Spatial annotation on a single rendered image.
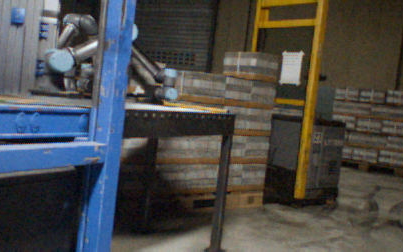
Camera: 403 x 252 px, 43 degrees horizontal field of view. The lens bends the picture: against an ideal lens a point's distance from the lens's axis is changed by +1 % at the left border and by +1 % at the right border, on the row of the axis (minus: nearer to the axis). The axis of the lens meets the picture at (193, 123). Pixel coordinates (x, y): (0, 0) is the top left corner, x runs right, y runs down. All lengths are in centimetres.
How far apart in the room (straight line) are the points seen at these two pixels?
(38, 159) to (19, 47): 190
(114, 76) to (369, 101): 699
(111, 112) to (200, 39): 968
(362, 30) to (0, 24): 788
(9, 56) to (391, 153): 629
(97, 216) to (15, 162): 40
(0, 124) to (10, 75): 176
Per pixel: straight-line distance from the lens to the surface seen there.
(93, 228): 164
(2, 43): 325
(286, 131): 477
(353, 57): 1012
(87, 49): 291
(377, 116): 831
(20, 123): 151
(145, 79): 343
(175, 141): 364
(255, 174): 432
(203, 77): 377
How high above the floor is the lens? 87
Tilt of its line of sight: 3 degrees down
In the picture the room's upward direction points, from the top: 6 degrees clockwise
